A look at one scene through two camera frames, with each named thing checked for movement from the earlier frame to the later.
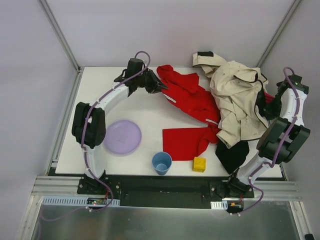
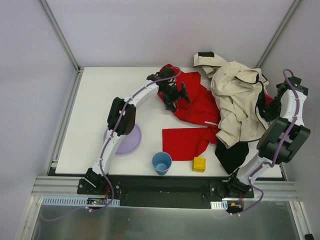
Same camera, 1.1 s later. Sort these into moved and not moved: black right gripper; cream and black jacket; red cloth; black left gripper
Moved: black left gripper
Not moved: cream and black jacket; red cloth; black right gripper
